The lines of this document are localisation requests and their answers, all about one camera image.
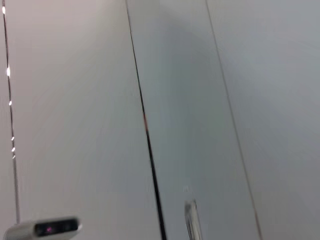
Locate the silver white ballpoint pen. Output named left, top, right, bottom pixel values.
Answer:
left=183, top=185, right=204, bottom=240

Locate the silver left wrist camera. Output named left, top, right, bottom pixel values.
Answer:
left=4, top=216, right=83, bottom=240

